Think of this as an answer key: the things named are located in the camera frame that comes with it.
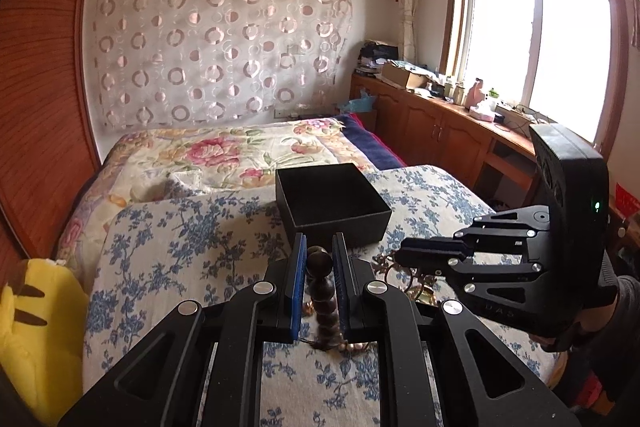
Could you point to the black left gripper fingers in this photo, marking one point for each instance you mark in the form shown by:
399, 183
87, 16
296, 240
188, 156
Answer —
435, 254

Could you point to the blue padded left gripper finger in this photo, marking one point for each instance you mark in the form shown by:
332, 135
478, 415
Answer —
344, 286
295, 282

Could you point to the gold ornate jewelry piece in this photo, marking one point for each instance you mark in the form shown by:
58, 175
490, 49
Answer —
428, 289

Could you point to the black square storage box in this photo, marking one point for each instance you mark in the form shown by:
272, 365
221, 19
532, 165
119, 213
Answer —
320, 201

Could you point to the long wooden cabinet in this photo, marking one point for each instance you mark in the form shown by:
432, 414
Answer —
496, 163

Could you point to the navy blue red blanket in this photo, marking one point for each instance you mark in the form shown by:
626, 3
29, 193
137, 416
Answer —
381, 156

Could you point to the blue floral white bedsheet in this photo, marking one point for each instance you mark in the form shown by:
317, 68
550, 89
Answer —
207, 248

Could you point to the pink figurine on cabinet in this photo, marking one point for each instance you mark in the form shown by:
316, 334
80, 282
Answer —
475, 94

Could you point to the teal plastic bag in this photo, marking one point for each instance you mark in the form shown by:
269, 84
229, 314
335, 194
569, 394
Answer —
363, 104

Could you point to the cardboard box on cabinet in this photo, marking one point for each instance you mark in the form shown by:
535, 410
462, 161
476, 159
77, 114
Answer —
404, 76

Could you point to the pink floral quilt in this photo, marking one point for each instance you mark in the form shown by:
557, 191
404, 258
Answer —
156, 164

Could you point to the wooden framed window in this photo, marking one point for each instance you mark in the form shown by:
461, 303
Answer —
568, 59

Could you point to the yellow plush toy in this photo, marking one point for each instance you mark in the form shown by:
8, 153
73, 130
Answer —
43, 317

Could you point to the pink circle patterned curtain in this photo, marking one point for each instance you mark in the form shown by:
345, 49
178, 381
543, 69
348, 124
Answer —
183, 63

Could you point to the wooden headboard panel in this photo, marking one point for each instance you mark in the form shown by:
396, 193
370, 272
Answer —
47, 147

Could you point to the black camera box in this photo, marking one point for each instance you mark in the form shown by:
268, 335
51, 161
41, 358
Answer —
575, 178

